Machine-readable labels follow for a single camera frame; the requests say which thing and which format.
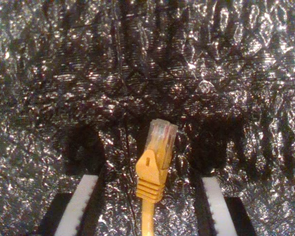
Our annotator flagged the black bubble mat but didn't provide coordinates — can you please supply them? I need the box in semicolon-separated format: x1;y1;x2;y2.
0;0;295;236

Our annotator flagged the yellow network cable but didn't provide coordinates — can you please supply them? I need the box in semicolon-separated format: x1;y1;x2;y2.
135;118;179;236

